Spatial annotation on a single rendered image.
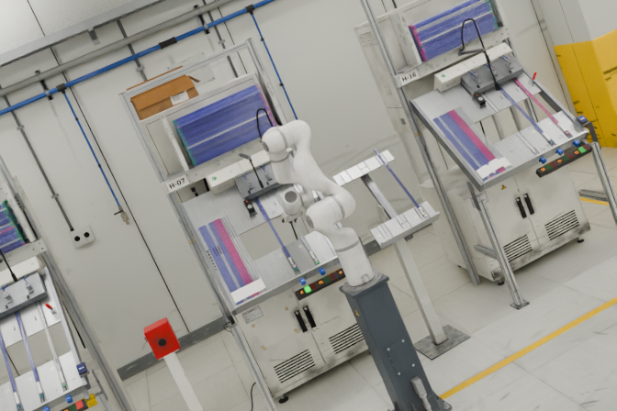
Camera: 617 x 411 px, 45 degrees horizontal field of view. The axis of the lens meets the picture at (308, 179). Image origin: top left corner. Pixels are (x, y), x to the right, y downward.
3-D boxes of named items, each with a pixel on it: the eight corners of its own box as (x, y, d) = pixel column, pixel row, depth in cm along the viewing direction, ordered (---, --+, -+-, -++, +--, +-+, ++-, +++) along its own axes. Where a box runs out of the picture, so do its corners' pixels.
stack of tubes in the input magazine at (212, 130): (278, 128, 406) (259, 83, 401) (194, 167, 396) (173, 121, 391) (274, 127, 418) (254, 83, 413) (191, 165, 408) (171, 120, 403)
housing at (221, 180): (295, 163, 415) (293, 149, 403) (216, 201, 406) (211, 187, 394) (288, 153, 419) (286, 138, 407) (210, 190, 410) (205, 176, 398)
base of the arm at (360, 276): (389, 276, 325) (374, 238, 321) (353, 296, 320) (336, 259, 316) (372, 269, 343) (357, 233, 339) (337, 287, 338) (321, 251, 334)
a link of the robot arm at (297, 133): (326, 229, 327) (355, 214, 333) (333, 223, 316) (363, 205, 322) (269, 136, 335) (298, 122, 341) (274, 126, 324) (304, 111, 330)
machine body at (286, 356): (387, 350, 419) (345, 254, 407) (276, 409, 405) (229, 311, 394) (352, 318, 481) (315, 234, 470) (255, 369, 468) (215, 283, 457)
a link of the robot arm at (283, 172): (298, 144, 356) (311, 196, 371) (267, 155, 354) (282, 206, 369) (303, 152, 349) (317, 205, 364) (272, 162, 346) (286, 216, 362)
